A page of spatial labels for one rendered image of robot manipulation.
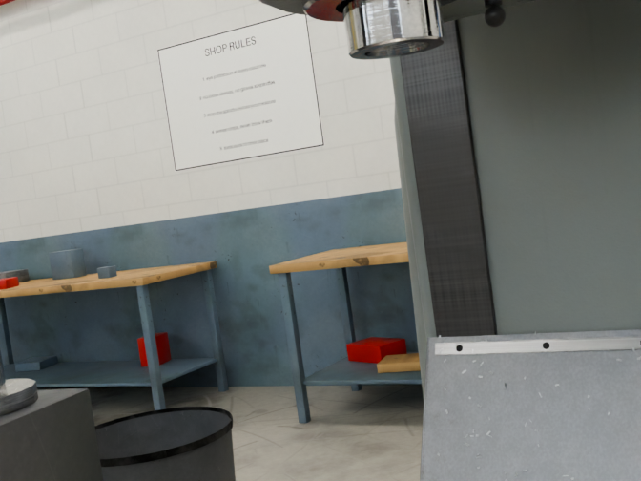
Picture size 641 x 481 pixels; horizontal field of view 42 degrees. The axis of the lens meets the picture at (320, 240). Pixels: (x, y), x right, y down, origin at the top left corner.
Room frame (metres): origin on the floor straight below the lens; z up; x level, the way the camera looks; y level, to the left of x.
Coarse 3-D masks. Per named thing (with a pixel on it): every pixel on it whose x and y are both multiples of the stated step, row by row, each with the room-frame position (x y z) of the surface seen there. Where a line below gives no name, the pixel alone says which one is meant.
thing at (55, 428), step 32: (32, 384) 0.62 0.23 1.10; (0, 416) 0.58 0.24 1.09; (32, 416) 0.59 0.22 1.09; (64, 416) 0.62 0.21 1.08; (0, 448) 0.56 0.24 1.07; (32, 448) 0.58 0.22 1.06; (64, 448) 0.61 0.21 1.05; (96, 448) 0.65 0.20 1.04; (0, 480) 0.55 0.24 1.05; (32, 480) 0.58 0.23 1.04; (64, 480) 0.61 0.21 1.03; (96, 480) 0.64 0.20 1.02
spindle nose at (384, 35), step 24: (360, 0) 0.39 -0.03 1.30; (384, 0) 0.38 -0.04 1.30; (408, 0) 0.39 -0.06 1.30; (432, 0) 0.39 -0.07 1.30; (360, 24) 0.39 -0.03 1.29; (384, 24) 0.39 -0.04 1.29; (408, 24) 0.38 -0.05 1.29; (432, 24) 0.39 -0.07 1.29; (360, 48) 0.39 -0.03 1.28; (384, 48) 0.42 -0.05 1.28; (408, 48) 0.42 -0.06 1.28; (432, 48) 0.42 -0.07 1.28
